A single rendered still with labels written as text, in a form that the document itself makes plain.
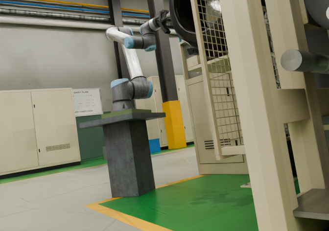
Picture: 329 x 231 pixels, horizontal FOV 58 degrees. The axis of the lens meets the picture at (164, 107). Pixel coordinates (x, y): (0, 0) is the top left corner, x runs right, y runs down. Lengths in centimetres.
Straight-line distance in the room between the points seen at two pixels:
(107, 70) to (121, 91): 784
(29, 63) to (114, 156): 750
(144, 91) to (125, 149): 51
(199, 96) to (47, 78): 727
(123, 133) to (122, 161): 21
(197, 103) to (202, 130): 26
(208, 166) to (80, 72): 759
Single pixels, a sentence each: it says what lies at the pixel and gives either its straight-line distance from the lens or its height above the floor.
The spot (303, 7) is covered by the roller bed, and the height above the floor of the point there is 99.
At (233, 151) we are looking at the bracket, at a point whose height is 33.
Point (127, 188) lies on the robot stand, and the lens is 233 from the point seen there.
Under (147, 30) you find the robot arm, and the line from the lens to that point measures 233.
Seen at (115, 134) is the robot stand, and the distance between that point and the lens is 233.
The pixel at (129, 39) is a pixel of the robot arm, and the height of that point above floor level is 113.
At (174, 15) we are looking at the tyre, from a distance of 200.
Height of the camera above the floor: 43
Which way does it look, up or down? 5 degrees up
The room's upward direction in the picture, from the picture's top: 9 degrees counter-clockwise
